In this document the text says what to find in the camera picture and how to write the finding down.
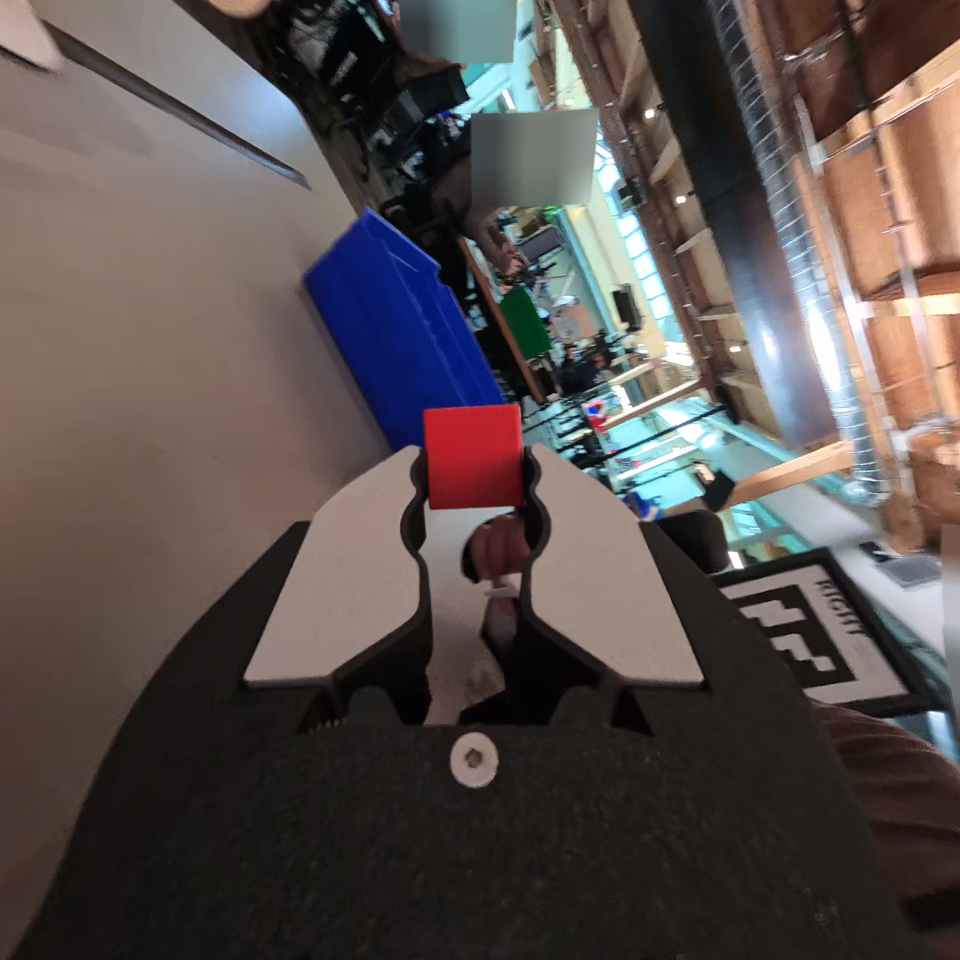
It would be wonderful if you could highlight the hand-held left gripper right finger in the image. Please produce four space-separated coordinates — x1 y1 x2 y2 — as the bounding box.
518 444 706 694

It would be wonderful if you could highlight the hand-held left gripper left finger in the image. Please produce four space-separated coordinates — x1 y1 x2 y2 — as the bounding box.
243 446 436 694

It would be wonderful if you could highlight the red wooden block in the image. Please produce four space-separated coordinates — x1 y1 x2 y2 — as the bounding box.
422 404 526 511

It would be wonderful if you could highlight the blue plastic bin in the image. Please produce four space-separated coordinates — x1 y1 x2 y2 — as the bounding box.
303 207 511 454

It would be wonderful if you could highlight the grey desk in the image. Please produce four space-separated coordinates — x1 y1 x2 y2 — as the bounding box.
0 0 436 916

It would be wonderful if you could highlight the person's right hand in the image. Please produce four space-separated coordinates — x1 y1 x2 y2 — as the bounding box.
465 515 535 586

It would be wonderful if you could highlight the black framed board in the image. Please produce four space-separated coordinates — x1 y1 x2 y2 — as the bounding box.
717 548 939 718

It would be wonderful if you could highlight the green plastic bin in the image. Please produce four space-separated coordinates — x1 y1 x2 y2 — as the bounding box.
500 285 553 361

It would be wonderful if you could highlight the person's brown clothing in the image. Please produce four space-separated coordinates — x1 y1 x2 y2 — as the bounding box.
810 698 960 946

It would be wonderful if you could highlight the white board stand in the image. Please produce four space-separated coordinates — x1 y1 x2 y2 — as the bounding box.
0 0 64 73

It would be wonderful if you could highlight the silver duct pipe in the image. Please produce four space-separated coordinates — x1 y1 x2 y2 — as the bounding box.
705 0 889 511

